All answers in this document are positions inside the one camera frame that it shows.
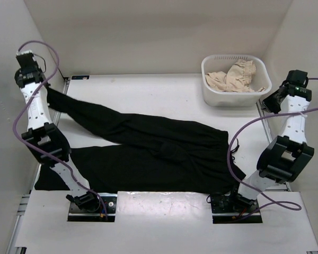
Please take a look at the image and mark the black trousers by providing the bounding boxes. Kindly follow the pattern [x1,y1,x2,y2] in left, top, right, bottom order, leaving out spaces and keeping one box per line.
[47,88,245,194]

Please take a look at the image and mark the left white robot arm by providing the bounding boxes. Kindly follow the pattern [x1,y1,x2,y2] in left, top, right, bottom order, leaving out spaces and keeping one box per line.
[14,68,101,213]

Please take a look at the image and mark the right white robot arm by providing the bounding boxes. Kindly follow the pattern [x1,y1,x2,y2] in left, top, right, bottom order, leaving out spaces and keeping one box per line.
[227,70,314,212]

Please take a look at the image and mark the beige trousers in basket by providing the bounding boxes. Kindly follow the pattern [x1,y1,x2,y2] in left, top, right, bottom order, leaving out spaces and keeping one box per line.
[205,59,266,93]

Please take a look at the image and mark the white plastic basket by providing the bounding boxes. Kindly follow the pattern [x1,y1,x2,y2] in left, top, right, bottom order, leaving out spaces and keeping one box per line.
[201,55,272,107]

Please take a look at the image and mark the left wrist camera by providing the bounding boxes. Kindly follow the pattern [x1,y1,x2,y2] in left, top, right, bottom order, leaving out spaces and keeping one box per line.
[16,50,47,74]

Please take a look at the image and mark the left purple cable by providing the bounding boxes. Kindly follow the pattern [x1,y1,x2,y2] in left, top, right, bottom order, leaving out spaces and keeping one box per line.
[12,40,108,215]

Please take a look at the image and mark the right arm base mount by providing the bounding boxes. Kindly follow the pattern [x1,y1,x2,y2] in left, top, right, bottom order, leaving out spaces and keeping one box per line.
[206,193,262,224]

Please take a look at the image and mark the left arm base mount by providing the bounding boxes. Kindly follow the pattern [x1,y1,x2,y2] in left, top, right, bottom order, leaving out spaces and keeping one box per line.
[66,192,118,222]

